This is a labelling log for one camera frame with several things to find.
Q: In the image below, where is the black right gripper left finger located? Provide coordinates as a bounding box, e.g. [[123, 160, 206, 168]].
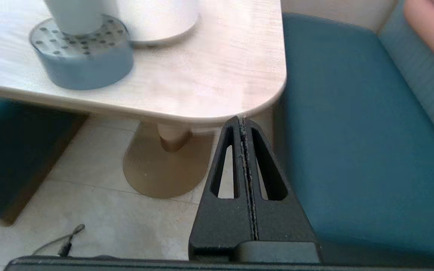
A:
[[189, 116, 258, 261]]

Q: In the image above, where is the beige table pedestal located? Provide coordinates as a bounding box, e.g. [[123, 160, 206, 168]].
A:
[[123, 121, 217, 199]]

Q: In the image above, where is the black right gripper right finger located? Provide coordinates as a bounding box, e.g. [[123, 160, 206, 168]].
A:
[[243, 119, 318, 242]]

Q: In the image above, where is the grey paper cup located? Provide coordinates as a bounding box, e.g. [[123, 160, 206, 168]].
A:
[[44, 0, 121, 36]]

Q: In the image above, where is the clear water dispenser white base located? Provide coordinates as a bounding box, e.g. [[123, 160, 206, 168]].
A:
[[115, 0, 199, 47]]

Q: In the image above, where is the large round blue drip tray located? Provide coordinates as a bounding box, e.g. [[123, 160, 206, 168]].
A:
[[29, 14, 134, 91]]

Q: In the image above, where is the grey floor cable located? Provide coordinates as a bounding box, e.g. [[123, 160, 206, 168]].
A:
[[32, 224, 86, 257]]

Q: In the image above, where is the teal upholstered bench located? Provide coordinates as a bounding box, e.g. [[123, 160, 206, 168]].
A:
[[274, 0, 434, 264], [0, 92, 89, 226]]

